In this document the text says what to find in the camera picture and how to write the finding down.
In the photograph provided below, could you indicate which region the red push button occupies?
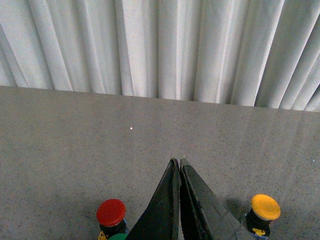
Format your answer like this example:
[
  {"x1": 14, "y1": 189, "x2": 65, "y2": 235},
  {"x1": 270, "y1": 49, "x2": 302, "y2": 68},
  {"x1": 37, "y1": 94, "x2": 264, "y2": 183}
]
[{"x1": 96, "y1": 198, "x2": 130, "y2": 240}]

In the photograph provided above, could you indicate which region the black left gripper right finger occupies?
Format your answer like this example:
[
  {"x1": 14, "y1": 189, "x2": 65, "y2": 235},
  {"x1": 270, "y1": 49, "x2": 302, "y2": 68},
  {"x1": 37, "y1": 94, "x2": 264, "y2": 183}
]
[{"x1": 180, "y1": 158, "x2": 254, "y2": 240}]

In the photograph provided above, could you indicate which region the green push button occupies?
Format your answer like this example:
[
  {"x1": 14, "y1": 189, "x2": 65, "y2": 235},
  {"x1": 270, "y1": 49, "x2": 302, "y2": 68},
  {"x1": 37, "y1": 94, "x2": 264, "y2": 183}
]
[{"x1": 108, "y1": 233, "x2": 128, "y2": 240}]

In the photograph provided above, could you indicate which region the white pleated curtain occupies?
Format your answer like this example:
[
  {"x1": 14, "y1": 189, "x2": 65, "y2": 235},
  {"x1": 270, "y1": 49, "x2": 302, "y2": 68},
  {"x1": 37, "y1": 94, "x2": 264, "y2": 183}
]
[{"x1": 0, "y1": 0, "x2": 320, "y2": 112}]

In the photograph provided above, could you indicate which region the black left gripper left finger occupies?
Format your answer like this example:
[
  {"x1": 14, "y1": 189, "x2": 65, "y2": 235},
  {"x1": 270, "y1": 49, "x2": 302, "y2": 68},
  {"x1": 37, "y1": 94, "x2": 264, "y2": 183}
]
[{"x1": 126, "y1": 158, "x2": 181, "y2": 240}]

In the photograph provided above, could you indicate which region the yellow push button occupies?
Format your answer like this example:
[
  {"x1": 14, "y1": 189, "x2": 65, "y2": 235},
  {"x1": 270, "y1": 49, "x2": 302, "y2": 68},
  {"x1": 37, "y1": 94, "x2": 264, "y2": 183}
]
[{"x1": 244, "y1": 194, "x2": 281, "y2": 240}]

